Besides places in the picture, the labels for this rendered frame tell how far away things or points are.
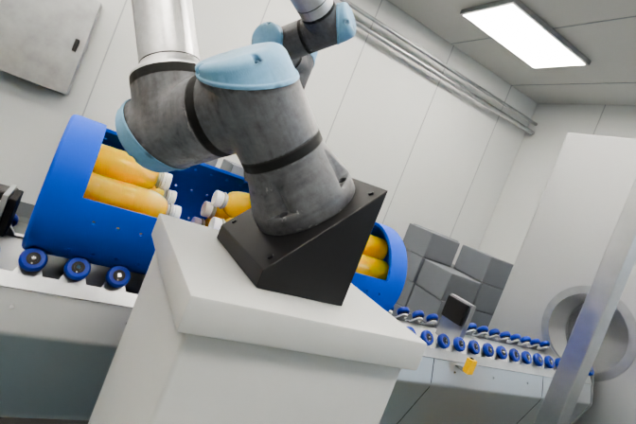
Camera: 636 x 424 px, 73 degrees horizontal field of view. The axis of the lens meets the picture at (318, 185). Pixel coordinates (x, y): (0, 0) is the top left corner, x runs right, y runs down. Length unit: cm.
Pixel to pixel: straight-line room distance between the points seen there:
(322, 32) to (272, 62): 42
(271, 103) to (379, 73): 463
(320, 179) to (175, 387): 28
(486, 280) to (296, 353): 394
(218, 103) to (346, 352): 33
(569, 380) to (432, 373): 39
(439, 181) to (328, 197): 529
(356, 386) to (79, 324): 58
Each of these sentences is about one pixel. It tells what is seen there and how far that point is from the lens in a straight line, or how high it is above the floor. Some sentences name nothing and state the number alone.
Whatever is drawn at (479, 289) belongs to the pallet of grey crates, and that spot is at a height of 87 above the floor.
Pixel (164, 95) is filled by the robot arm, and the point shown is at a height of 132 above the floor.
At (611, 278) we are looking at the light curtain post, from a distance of 154.
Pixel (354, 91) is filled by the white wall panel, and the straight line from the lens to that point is 495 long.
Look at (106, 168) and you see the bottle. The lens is 97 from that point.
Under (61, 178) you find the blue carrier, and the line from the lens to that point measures 87.
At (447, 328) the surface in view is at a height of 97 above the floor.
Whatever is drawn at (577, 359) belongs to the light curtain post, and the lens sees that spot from 155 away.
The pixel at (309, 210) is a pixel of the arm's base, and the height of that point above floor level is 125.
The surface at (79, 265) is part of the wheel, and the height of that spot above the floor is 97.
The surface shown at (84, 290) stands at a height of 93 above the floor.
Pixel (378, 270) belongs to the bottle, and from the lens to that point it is 121.
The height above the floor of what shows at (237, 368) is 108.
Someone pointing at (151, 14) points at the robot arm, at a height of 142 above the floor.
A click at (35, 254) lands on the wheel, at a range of 95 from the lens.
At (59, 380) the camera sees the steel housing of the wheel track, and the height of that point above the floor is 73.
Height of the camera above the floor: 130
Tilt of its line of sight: 1 degrees down
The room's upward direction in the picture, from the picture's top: 22 degrees clockwise
